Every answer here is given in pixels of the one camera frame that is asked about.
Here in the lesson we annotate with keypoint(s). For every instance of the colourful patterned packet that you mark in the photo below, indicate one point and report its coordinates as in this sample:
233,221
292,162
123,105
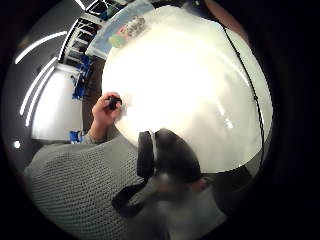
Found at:
130,28

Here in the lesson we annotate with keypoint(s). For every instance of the small black object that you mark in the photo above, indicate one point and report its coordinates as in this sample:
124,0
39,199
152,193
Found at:
112,103

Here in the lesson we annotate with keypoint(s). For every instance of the black framed glass partition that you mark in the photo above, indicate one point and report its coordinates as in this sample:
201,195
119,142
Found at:
78,41

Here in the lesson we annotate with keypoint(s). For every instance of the long ceiling light strip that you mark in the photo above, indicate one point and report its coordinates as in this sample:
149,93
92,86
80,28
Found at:
38,43
36,85
38,96

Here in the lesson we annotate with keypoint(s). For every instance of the blue chair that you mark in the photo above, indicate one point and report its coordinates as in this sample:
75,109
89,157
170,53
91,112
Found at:
81,80
75,136

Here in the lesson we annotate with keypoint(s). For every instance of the the person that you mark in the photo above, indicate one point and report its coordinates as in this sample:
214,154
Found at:
80,186

